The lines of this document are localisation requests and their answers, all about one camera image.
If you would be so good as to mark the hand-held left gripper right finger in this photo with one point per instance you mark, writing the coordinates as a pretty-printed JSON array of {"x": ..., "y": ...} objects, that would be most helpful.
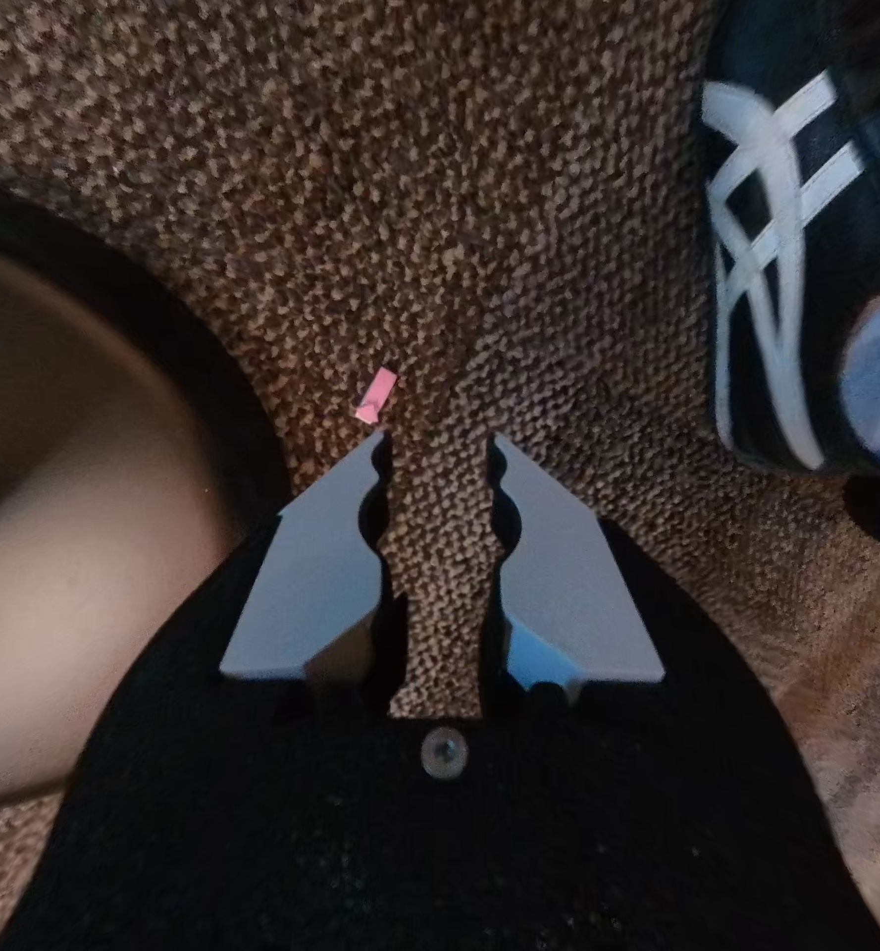
[{"x": 573, "y": 594}]

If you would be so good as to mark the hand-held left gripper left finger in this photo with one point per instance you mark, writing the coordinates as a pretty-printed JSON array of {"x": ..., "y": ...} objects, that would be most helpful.
[{"x": 306, "y": 587}]

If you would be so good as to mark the small pink lego brick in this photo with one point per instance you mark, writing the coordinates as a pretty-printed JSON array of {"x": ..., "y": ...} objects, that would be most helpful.
[{"x": 377, "y": 394}]

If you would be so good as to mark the beige rounded object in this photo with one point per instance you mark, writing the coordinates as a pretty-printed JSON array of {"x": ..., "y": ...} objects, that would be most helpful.
[{"x": 76, "y": 520}]

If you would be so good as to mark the black sneaker with white stripes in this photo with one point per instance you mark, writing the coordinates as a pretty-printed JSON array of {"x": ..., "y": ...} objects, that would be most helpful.
[{"x": 818, "y": 223}]

